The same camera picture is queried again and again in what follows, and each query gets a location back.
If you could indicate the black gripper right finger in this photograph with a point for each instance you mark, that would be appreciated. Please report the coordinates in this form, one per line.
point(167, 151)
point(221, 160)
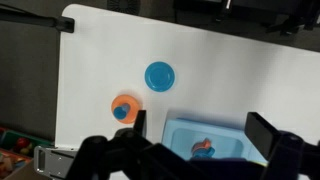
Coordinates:
point(261, 133)

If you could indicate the blue handleless cup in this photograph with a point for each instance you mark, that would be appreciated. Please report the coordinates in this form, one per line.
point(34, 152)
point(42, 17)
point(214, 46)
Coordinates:
point(121, 112)

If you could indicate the silver metal mounting bracket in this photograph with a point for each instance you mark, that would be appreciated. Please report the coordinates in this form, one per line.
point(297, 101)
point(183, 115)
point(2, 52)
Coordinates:
point(53, 162)

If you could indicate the orange saucer plate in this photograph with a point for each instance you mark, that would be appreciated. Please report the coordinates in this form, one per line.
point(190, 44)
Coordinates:
point(134, 107)

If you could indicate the toy shelf with colourful toys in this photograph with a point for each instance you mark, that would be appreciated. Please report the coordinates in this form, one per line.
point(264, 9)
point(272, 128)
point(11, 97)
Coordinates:
point(16, 150)

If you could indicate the black tripod leg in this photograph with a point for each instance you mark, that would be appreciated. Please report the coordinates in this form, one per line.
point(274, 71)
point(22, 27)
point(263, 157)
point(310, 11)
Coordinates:
point(62, 24)

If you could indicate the small orange saucer in sink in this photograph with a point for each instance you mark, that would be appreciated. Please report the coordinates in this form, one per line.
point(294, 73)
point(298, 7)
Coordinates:
point(205, 144)

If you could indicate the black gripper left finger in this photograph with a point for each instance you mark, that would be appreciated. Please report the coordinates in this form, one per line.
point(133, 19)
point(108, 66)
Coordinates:
point(140, 125)

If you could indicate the blue cup with handle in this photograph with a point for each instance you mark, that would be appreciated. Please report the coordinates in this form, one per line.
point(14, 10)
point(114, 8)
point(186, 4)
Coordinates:
point(203, 153)

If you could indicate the blue round plate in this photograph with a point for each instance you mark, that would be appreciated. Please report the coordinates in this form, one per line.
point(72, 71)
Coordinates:
point(159, 76)

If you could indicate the light blue toy sink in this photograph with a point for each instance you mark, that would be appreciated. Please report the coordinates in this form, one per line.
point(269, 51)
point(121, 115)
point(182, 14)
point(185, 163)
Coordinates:
point(180, 135)

